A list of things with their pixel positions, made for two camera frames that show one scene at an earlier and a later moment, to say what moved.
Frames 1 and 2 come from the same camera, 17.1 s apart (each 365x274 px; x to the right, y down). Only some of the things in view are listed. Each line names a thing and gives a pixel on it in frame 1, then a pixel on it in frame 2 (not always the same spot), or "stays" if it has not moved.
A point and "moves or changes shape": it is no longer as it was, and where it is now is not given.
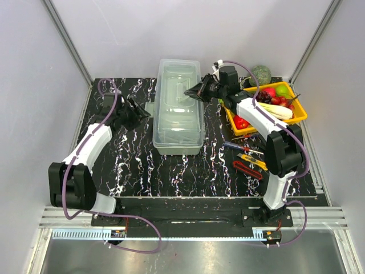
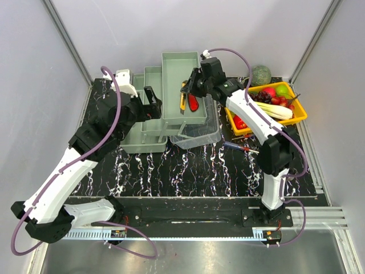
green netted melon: [262, 74] stays
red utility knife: [238, 165] -> [193, 102]
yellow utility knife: [251, 159] -> [183, 99]
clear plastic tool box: [178, 118] moves or changes shape
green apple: [282, 90] stays
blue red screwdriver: [229, 144] stays
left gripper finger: [137, 110] -> [151, 96]
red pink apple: [271, 90] stays
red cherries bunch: [284, 101] stays
